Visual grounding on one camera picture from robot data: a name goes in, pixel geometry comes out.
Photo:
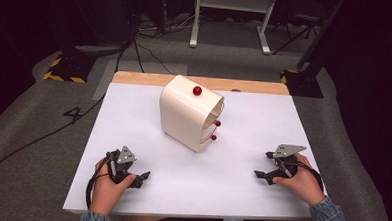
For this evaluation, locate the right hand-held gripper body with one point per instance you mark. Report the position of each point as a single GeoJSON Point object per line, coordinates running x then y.
{"type": "Point", "coordinates": [287, 150]}

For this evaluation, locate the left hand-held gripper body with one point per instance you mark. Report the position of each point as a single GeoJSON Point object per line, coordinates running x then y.
{"type": "Point", "coordinates": [126, 156]}

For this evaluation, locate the person's right hand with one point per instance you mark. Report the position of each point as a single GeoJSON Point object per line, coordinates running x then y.
{"type": "Point", "coordinates": [304, 183]}

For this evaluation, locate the white desk frame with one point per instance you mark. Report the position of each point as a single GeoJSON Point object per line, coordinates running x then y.
{"type": "Point", "coordinates": [233, 2]}

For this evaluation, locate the cream mini drawer cabinet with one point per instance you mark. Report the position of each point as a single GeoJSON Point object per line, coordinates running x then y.
{"type": "Point", "coordinates": [180, 120]}

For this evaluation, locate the wooden table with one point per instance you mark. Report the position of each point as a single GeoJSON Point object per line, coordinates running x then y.
{"type": "Point", "coordinates": [138, 78]}

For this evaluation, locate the person's left hand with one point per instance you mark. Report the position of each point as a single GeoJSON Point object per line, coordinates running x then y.
{"type": "Point", "coordinates": [104, 195]}

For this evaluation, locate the black stand with striped base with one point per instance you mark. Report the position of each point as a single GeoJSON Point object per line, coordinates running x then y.
{"type": "Point", "coordinates": [70, 66]}
{"type": "Point", "coordinates": [305, 80]}

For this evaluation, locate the white table cover sheet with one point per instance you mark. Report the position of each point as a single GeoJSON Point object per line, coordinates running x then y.
{"type": "Point", "coordinates": [240, 186]}

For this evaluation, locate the black tripod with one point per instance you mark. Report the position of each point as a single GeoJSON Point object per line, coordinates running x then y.
{"type": "Point", "coordinates": [304, 23]}

